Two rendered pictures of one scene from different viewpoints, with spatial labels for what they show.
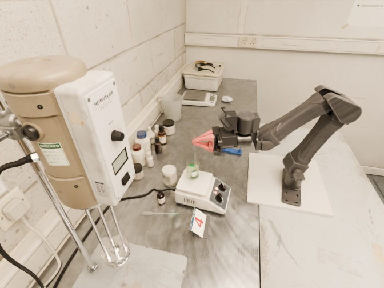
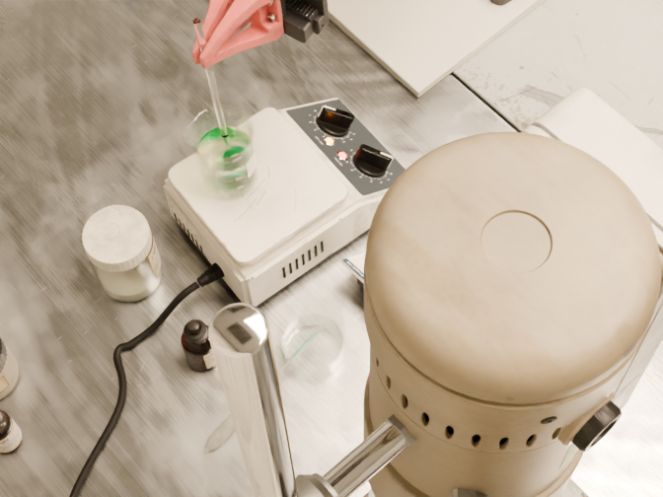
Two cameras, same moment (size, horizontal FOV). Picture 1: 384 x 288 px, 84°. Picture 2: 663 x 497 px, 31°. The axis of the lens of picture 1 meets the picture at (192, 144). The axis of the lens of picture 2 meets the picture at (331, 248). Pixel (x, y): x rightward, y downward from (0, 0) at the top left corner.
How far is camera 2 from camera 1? 0.51 m
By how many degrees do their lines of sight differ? 41
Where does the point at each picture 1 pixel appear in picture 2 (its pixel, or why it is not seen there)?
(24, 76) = (643, 299)
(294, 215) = (554, 17)
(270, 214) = (506, 72)
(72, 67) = (607, 170)
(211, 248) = not seen: hidden behind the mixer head
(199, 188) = (306, 189)
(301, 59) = not seen: outside the picture
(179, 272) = not seen: hidden behind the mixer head
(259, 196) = (428, 45)
